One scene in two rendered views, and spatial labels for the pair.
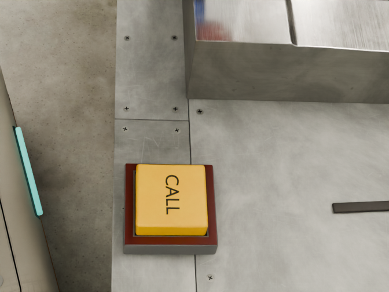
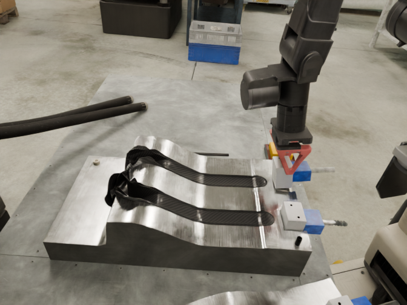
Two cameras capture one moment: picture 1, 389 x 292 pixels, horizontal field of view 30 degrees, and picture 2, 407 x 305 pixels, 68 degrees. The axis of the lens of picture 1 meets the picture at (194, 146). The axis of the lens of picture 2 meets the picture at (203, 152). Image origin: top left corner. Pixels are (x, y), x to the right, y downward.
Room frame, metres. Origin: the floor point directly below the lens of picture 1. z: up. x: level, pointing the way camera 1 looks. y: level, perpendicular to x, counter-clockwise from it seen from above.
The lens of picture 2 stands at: (1.04, -0.08, 1.36)
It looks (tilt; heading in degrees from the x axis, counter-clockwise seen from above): 38 degrees down; 190
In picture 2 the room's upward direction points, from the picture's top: 5 degrees clockwise
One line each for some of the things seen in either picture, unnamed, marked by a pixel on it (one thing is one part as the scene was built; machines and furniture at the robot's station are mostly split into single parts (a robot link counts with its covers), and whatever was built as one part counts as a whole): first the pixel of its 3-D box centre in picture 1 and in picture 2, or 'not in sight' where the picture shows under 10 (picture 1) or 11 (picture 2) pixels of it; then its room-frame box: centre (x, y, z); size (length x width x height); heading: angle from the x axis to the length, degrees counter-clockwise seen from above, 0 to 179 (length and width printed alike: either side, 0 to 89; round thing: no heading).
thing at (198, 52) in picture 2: not in sight; (214, 48); (-2.57, -0.73, 0.11); 0.61 x 0.41 x 0.22; 99
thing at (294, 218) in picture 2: not in sight; (314, 221); (0.60, 0.08, 0.89); 0.13 x 0.05 x 0.05; 102
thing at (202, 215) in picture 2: not in sight; (189, 185); (0.60, -0.18, 0.92); 0.35 x 0.16 x 0.09; 102
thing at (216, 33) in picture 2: not in sight; (215, 33); (-2.57, -0.73, 0.28); 0.61 x 0.41 x 0.15; 99
